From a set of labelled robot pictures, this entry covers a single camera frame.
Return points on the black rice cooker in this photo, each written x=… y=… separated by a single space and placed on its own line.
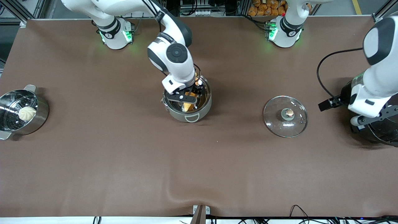
x=382 y=133

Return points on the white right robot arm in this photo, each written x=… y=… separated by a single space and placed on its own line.
x=174 y=56

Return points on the steel cooking pot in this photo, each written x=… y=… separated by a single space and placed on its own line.
x=199 y=115

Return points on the brown table mat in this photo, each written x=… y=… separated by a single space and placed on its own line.
x=199 y=171

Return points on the glass pot lid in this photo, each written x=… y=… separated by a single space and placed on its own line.
x=286 y=123

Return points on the orange snack bags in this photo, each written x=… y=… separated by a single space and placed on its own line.
x=267 y=7

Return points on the yellow corn cob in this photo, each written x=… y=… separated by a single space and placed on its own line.
x=187 y=106

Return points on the steel steamer pot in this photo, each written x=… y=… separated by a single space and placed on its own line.
x=39 y=116

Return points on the aluminium frame profile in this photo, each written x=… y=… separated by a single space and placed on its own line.
x=18 y=9
x=385 y=11

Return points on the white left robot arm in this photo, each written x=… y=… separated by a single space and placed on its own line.
x=376 y=71

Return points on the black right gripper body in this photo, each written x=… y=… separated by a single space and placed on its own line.
x=199 y=88

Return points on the white steamed bun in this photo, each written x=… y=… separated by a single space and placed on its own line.
x=27 y=113

